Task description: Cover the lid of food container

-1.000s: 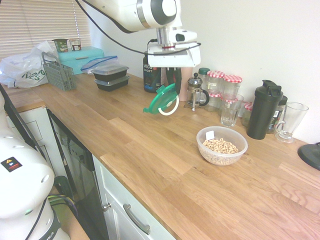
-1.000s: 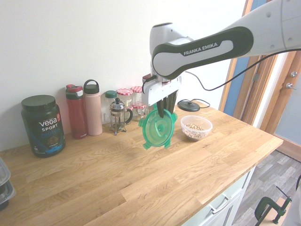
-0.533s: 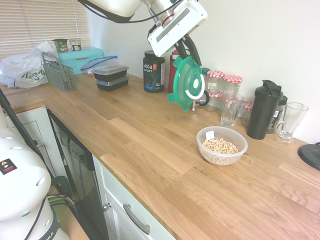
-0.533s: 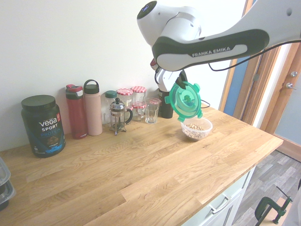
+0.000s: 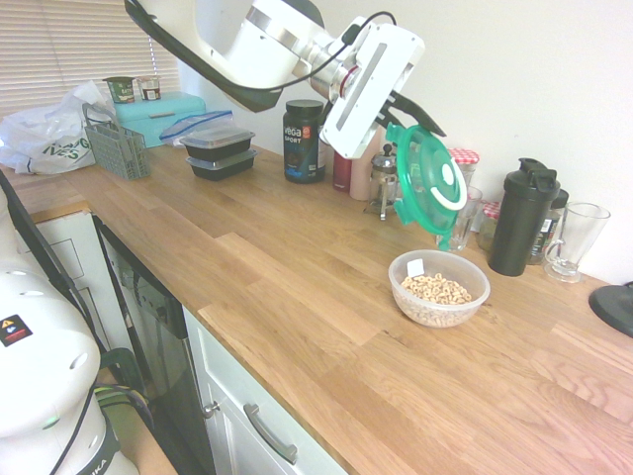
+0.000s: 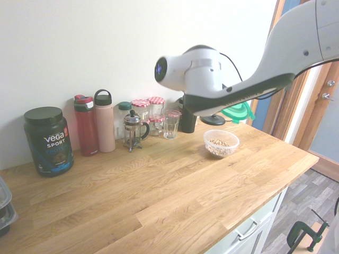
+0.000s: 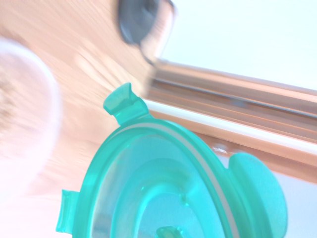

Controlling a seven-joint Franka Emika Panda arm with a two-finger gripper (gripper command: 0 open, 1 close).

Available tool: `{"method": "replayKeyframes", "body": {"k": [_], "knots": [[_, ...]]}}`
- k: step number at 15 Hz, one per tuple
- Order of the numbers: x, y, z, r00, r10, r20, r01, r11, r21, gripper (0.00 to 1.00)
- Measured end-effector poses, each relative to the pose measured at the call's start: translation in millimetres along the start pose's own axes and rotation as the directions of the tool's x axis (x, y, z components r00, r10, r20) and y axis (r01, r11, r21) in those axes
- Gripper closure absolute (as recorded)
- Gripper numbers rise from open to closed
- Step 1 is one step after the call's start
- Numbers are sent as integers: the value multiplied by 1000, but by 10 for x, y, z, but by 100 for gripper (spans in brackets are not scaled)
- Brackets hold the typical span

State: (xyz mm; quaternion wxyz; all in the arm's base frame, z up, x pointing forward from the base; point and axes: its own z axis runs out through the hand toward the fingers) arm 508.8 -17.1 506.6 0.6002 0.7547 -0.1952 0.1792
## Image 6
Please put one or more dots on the green plastic container lid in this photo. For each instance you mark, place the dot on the green plastic container lid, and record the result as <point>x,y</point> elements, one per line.
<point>239,112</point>

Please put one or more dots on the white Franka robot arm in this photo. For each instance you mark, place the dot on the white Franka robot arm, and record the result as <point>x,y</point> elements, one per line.
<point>280,66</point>

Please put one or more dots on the glass jar green lid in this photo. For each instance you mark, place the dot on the glass jar green lid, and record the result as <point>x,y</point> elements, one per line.
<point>120,119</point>

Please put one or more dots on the clear plastic food bowl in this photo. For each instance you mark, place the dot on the clear plastic food bowl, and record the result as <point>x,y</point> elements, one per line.
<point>221,152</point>

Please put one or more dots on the clear glass tumbler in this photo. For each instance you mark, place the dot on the clear glass tumbler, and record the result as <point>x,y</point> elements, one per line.
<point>172,127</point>

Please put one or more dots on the black shaker bottle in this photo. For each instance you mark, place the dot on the black shaker bottle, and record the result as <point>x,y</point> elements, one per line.
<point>188,121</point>

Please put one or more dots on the glass French press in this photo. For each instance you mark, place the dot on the glass French press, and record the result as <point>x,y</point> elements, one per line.
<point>132,132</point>

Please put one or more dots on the black round lamp base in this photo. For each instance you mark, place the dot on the black round lamp base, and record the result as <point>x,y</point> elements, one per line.
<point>212,120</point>

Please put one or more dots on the cereal rings heap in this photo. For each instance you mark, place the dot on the cereal rings heap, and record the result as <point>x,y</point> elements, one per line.
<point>218,143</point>

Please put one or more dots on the pink water bottle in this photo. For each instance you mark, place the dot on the pink water bottle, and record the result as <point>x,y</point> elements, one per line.
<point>104,127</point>

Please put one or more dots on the red water bottle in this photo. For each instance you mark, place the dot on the red water bottle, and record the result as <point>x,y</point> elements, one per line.
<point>86,129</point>

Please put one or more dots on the Vega protein powder tub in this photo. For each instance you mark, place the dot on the Vega protein powder tub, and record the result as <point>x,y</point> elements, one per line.
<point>49,143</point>

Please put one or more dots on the white kitchen cabinet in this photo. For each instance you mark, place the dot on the white kitchen cabinet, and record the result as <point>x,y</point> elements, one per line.
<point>254,232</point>

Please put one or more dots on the blue glass door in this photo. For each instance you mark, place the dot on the blue glass door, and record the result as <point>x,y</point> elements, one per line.
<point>325,127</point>

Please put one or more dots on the silver door lock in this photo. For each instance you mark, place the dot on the silver door lock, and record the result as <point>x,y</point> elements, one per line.
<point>330,83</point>

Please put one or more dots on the green metal clamp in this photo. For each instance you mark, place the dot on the green metal clamp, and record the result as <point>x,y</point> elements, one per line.
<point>302,232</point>

